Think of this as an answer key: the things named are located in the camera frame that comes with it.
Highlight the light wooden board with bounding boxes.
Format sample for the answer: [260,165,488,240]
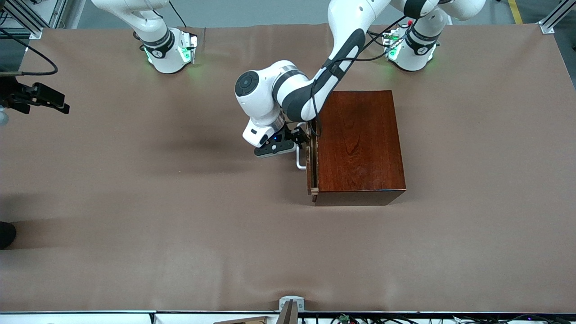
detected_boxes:
[214,316,270,324]

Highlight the wooden drawer with white handle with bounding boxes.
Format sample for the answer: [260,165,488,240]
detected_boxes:
[296,124,321,197]

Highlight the grey metal clamp bracket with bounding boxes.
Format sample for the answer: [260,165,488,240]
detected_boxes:
[279,296,305,324]

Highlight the brown table cover cloth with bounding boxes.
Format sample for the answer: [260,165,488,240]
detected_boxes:
[0,22,576,313]

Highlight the black round object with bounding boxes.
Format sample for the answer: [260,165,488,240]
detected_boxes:
[0,222,17,249]

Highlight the aluminium frame profile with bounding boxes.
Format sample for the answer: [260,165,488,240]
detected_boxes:
[0,0,43,39]
[538,0,576,34]

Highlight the aluminium frame post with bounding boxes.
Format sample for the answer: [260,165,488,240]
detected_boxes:
[45,0,86,30]

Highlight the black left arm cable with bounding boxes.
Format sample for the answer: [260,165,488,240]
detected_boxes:
[310,16,408,138]

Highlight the dark red-brown wooden cabinet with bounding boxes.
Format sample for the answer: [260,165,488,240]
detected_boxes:
[313,90,407,207]

